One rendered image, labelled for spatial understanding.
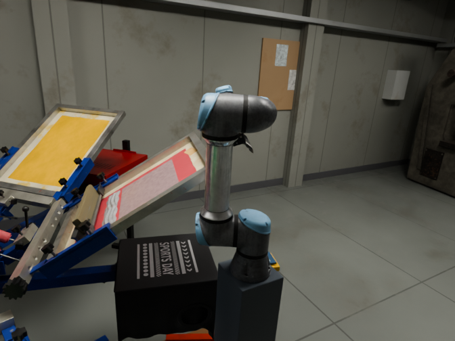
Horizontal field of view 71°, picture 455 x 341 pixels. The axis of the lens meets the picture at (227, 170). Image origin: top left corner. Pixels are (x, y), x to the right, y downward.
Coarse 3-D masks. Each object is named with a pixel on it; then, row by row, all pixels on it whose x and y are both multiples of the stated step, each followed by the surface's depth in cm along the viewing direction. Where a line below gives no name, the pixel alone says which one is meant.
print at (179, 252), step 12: (144, 252) 169; (156, 252) 170; (168, 252) 170; (180, 252) 171; (192, 252) 171; (144, 264) 160; (156, 264) 160; (168, 264) 161; (180, 264) 161; (192, 264) 162; (144, 276) 151; (156, 276) 151
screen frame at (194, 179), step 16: (176, 144) 174; (128, 176) 173; (192, 176) 125; (176, 192) 124; (144, 208) 123; (64, 224) 153; (112, 224) 124; (128, 224) 123; (64, 240) 141; (48, 256) 129
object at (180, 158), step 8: (168, 160) 167; (176, 160) 161; (184, 160) 155; (152, 168) 169; (160, 168) 162; (168, 168) 157; (144, 176) 165; (152, 176) 159; (160, 176) 153; (128, 184) 167; (136, 184) 161; (144, 184) 155; (120, 192) 163; (128, 192) 157; (136, 192) 151; (104, 200) 164; (120, 200) 153; (104, 208) 154
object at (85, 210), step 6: (90, 186) 160; (84, 192) 156; (90, 192) 155; (96, 192) 162; (84, 198) 146; (90, 198) 151; (96, 198) 158; (84, 204) 141; (90, 204) 147; (78, 210) 136; (84, 210) 137; (90, 210) 143; (78, 216) 130; (84, 216) 134; (90, 216) 140; (72, 222) 128; (78, 222) 128; (90, 222) 136; (78, 228) 129; (84, 234) 131
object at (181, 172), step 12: (180, 168) 149; (192, 168) 141; (168, 180) 144; (180, 180) 137; (144, 192) 146; (156, 192) 139; (120, 204) 148; (132, 204) 141; (120, 216) 137; (96, 228) 139
